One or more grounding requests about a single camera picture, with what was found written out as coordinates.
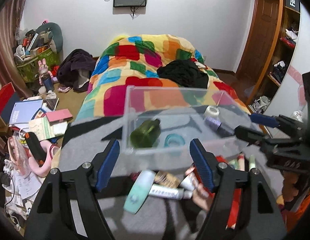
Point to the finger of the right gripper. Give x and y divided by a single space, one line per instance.
248 135
264 120

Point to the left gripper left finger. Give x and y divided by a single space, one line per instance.
111 154

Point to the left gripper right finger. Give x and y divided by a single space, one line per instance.
201 159

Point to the pale green tube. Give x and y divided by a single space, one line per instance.
252 163

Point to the mint green bottle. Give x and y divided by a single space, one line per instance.
139 191

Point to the white ointment tube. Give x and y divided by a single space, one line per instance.
169 193

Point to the beige cream tube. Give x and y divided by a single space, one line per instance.
200 196

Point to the purple thread spool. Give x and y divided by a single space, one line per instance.
221 129

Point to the beige wooden stick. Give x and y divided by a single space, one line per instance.
241 162

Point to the grey black blanket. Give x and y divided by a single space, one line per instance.
160 217

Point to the teal tape roll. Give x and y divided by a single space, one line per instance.
174 140

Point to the white tape roll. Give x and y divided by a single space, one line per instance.
212 111

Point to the green glass bottle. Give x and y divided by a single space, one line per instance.
146 134

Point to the clear plastic storage box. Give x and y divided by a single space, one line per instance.
180 111

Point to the red flat pouch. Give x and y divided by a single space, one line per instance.
235 206

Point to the black orange handheld tool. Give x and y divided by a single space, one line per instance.
35 147

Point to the wooden shelf unit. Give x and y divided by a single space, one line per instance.
281 52

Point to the black garment on bed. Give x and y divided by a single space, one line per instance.
185 73

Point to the blue book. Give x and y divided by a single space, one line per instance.
23 111

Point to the dark clothes pile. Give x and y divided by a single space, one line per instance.
76 69

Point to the rabbit figurine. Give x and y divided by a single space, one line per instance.
45 75

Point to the wooden door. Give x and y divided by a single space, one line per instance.
259 40

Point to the colourful patchwork quilt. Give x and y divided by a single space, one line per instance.
134 61

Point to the green clutter basket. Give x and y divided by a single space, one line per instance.
29 69

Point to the red box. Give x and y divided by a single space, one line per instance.
6 93

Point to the grey neck pillow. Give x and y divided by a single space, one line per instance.
52 35

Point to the striped curtain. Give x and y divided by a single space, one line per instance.
10 16

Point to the wooden tag keychain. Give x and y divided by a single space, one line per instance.
166 179

